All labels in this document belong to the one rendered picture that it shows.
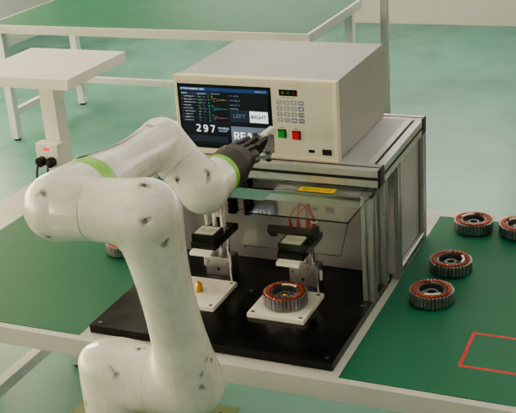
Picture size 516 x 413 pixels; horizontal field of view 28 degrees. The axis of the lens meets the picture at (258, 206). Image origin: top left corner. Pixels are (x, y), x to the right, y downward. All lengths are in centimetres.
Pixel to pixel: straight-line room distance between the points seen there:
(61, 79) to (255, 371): 121
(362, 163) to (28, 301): 97
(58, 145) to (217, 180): 149
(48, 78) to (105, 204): 152
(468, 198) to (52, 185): 368
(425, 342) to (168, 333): 81
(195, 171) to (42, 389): 191
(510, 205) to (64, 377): 239
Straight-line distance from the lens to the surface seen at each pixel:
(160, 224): 168
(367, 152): 258
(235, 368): 240
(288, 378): 236
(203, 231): 267
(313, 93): 248
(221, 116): 260
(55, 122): 357
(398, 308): 260
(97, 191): 172
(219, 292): 265
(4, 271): 302
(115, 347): 201
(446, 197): 526
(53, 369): 400
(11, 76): 327
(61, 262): 302
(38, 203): 176
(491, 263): 284
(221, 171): 214
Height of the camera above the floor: 198
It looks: 22 degrees down
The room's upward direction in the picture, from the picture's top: 4 degrees counter-clockwise
